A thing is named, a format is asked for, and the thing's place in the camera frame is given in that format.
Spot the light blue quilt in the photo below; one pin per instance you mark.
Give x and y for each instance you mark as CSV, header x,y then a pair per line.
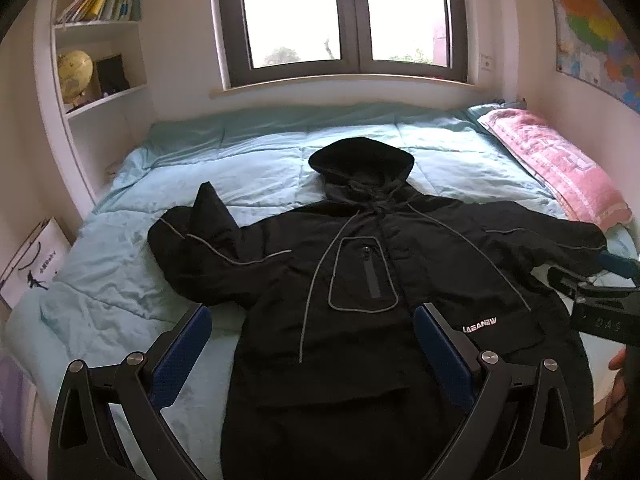
x,y
250,170

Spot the white paper bag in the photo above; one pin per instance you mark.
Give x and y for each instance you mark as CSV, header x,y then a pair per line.
x,y
30,265

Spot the teal pillow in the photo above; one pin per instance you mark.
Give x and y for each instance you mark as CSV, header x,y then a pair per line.
x,y
477,112

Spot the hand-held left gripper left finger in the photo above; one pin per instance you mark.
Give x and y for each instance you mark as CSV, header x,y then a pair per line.
x,y
182,355

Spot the pink towel-covered pillow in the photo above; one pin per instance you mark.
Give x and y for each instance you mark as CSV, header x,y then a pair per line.
x,y
550,160

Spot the black hooded jacket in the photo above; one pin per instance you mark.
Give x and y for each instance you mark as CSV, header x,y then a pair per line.
x,y
360,220

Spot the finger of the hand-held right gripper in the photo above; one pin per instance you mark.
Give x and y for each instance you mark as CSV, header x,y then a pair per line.
x,y
617,262
565,282

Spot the white bookshelf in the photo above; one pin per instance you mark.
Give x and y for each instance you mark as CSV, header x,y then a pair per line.
x,y
100,31

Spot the colourful wall map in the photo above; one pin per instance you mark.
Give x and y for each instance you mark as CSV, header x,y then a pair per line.
x,y
595,30

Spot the person's right hand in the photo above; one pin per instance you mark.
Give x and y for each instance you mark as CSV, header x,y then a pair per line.
x,y
620,360

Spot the yellow globe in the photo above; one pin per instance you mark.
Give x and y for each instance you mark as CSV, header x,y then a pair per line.
x,y
75,67

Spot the black box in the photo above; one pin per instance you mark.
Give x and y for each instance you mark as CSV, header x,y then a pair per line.
x,y
111,74

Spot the white wall socket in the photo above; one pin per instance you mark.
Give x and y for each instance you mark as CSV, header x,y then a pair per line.
x,y
485,62

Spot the grey-framed window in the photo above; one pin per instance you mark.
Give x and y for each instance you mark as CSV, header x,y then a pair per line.
x,y
300,10

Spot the white window sill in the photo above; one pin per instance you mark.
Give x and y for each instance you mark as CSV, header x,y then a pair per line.
x,y
350,91

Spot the person's patterned clothing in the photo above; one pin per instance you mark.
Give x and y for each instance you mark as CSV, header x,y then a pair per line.
x,y
617,462

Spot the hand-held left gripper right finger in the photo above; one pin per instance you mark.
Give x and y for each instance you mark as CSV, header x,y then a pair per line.
x,y
442,360

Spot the lavender cloth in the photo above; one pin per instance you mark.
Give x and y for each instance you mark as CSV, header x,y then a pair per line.
x,y
10,400

